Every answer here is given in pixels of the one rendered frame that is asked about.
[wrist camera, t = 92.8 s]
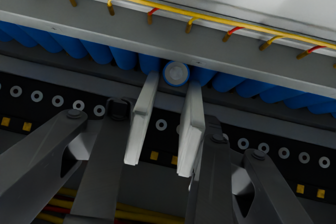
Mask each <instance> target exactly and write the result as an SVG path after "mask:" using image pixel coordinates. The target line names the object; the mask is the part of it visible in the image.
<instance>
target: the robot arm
mask: <svg viewBox="0 0 336 224"><path fill-rule="evenodd" d="M160 75H161V74H160V73H159V71H154V70H151V71H150V72H149V74H148V76H147V78H146V81H145V83H144V85H143V88H142V90H141V92H140V95H139V97H138V99H135V98H130V97H126V96H123V97H111V98H109V99H108V100H107V101H106V106H105V113H104V117H103V119H101V120H88V115H87V114H86V113H85V112H84V111H81V110H77V109H66V110H63V111H61V112H59V113H58V114H57V115H55V116H54V117H52V118H51V119H50V120H48V121H47V122H45V123H44V124H43V125H41V126H40V127H38V128H37V129H36V130H34V131H33V132H31V133H30V134H29V135H27V136H26V137H24V138H23V139H22V140H20V141H19V142H17V143H16V144H15V145H13V146H12V147H10V148H9V149H8V150H6V151H5V152H3V153H2V154H1V155H0V224H30V223H31V222H32V221H33V220H34V218H35V217H36V216H37V215H38V214H39V213H40V212H41V210H42V209H43V208H44V207H45V206H46V205H47V203H48V202H49V201H50V200H51V199H52V198H53V196H54V195H55V194H56V193H57V192H58V191H59V189H60V188H61V187H62V186H63V185H64V184H65V183H66V181H67V180H68V179H69V178H70V177H71V176H72V174H73V173H74V172H75V171H76V170H77V169H78V167H79V166H80V165H81V163H82V160H86V161H88V162H87V165H86V168H85V171H84V174H83V176H82V179H81V182H80V185H79V188H78V191H77V193H76V196H75V199H74V202H73V205H72V207H71V210H70V213H69V214H68V213H67V214H66V215H65V217H64V220H63V222H62V224H114V218H115V212H116V206H117V200H118V194H119V188H120V182H121V176H122V170H123V164H124V163H125V164H129V165H133V166H135V164H138V161H139V158H140V154H141V150H142V147H143V143H144V140H145V136H146V132H147V129H148V125H149V122H150V118H151V114H152V111H153V107H154V102H155V97H156V93H157V88H158V84H159V79H160ZM193 169H194V172H193ZM177 173H178V175H179V176H182V177H187V178H188V177H189V176H192V178H191V182H190V185H189V188H188V191H189V196H188V202H187V208H186V215H185V221H184V224H234V215H233V209H234V212H235V215H236V218H237V220H238V223H239V224H314V223H313V221H312V220H311V218H310V217H309V215H308V214H307V212H306V210H305V209H304V207H303V206H302V204H301V203H300V201H299V200H298V198H297V197H296V195H295V194H294V192H293V191H292V189H291V188H290V186H289V185H288V183H287V182H286V180H285V179H284V177H283V176H282V174H281V173H280V171H279V170H278V168H277V167H276V165H275V164H274V162H273V161H272V159H271V158H270V157H269V156H268V155H267V154H266V153H264V152H263V151H260V150H259V149H253V148H249V149H246V150H245V152H244V154H242V153H239V152H237V151H234V150H232V149H231V148H230V143H229V141H228V140H227V139H226V138H225V137H224V136H223V132H222V127H221V123H220V121H219V119H218V118H217V117H216V116H212V115H208V114H204V108H203V99H202V90H201V83H200V81H198V80H193V79H192V80H190V81H189V84H188V88H187V92H186V96H185V100H184V104H183V107H182V111H181V115H180V126H179V142H178V157H177ZM192 173H193V175H192Z"/></svg>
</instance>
